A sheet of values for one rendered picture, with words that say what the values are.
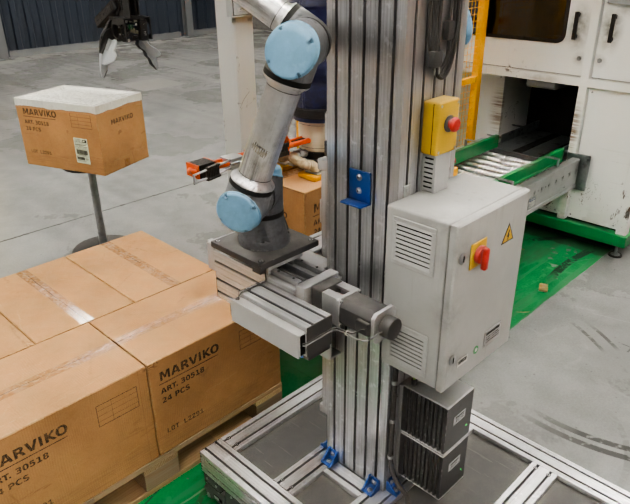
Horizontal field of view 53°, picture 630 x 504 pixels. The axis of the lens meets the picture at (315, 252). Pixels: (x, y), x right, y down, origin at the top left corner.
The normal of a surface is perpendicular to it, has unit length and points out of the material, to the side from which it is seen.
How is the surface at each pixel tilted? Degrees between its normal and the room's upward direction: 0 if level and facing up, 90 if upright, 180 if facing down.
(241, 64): 90
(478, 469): 0
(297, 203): 90
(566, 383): 0
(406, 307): 90
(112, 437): 90
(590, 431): 0
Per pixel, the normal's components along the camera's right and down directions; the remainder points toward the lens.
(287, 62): -0.21, 0.32
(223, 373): 0.72, 0.30
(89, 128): -0.41, 0.40
